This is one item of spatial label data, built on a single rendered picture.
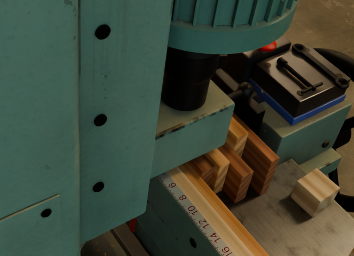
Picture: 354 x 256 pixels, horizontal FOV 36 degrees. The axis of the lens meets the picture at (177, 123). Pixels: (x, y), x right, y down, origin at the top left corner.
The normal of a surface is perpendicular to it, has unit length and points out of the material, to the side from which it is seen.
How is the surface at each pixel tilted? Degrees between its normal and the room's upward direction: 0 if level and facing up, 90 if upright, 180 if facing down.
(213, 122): 90
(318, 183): 0
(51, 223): 90
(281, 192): 0
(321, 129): 90
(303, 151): 90
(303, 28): 0
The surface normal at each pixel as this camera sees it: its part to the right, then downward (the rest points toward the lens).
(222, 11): 0.15, 0.71
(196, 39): -0.11, 0.70
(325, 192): 0.12, -0.70
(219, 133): 0.57, 0.63
